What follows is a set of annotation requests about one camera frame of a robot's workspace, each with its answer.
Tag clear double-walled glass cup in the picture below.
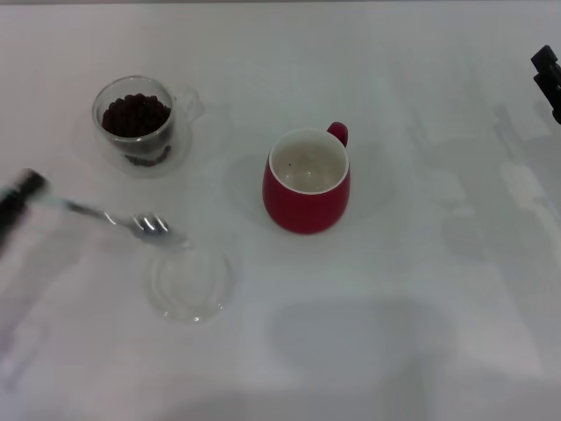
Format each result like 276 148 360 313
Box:
91 75 205 171

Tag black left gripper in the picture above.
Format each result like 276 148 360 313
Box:
0 168 50 260

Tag red mug with white inside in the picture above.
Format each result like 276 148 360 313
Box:
261 120 352 235

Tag clear glass saucer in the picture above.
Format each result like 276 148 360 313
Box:
73 111 195 180

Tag dark coffee beans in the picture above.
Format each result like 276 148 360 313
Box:
101 93 174 169

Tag light blue handled metal spoon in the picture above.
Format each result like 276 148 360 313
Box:
37 191 173 245

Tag small clear glass dish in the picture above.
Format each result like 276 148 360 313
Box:
147 246 234 326

